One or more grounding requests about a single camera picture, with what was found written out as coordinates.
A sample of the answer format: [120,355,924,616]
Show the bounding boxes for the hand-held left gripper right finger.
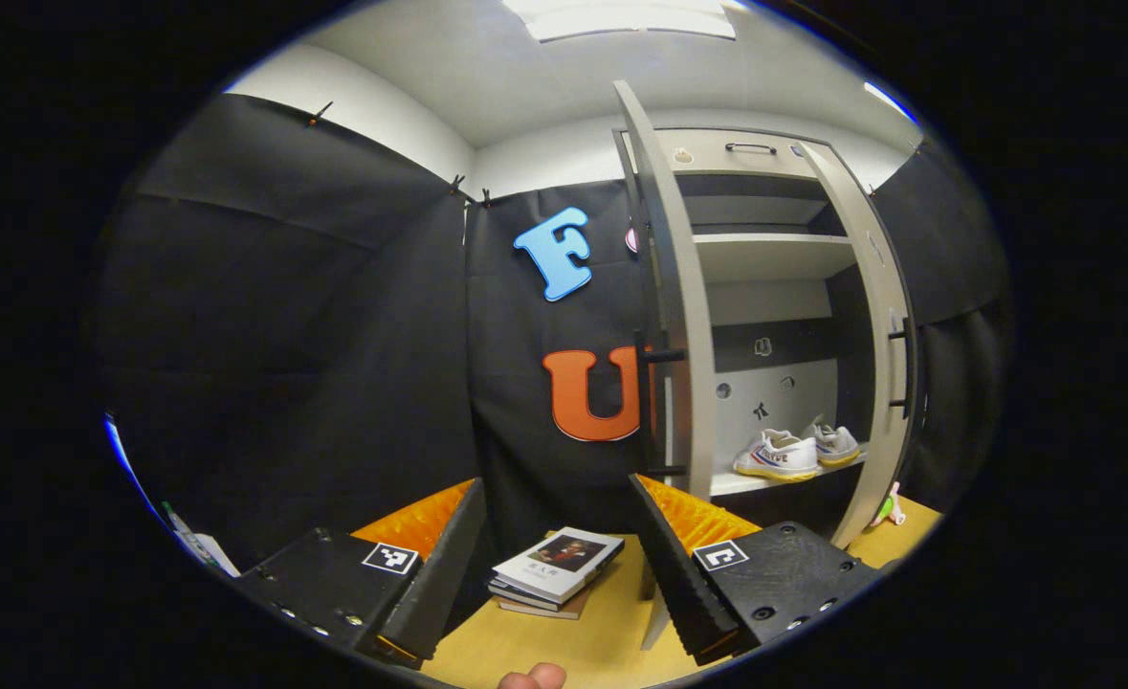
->
[628,473,885,666]

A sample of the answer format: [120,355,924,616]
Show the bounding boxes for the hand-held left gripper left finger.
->
[238,477,488,669]

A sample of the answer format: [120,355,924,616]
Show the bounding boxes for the white shoe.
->
[806,414,863,468]
[733,429,823,482]

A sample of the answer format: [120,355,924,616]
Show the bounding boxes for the grey cabinet door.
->
[611,79,718,652]
[798,141,920,551]

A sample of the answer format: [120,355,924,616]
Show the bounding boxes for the grey shoe cabinet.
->
[611,79,920,652]

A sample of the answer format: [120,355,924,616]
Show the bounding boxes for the grey cabinet drawer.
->
[621,129,837,180]

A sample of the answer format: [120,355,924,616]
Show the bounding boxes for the thin brown book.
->
[498,584,593,621]

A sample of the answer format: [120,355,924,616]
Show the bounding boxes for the white cover book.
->
[492,526,626,606]

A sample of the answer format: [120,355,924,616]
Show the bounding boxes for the small pink green toy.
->
[872,481,909,529]

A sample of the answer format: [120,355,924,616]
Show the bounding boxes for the white card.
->
[160,500,241,578]

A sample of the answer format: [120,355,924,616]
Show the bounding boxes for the black backdrop cloth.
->
[95,91,1014,575]

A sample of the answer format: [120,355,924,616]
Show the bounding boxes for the small ceiling light panel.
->
[862,81,914,125]

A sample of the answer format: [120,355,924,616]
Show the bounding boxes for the large ceiling light panel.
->
[501,0,739,44]

